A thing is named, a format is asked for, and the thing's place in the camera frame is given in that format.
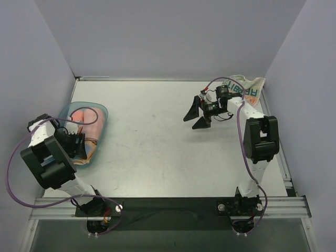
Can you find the aluminium front rail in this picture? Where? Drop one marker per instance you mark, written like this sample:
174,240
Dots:
277,208

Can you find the white rabbit print towel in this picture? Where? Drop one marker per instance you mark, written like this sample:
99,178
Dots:
252,87

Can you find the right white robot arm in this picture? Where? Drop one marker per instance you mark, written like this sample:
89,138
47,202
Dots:
258,137

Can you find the pink rolled towel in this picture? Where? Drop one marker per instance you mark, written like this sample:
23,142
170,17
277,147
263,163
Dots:
92,132

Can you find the orange polka dot towel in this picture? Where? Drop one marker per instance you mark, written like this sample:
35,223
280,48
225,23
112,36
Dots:
90,150

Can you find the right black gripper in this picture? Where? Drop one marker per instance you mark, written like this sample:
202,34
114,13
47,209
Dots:
203,110

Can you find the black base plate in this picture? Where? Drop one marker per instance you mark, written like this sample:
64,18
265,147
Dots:
175,214

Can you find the salmon rolled towel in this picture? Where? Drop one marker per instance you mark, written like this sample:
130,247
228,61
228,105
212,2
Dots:
78,116

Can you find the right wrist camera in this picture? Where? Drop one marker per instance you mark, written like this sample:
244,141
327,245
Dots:
203,95

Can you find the teal plastic tray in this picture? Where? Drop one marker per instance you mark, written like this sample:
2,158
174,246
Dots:
68,109

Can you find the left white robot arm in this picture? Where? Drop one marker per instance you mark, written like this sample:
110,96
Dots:
55,150

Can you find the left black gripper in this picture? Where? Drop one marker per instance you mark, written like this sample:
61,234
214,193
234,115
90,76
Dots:
79,143

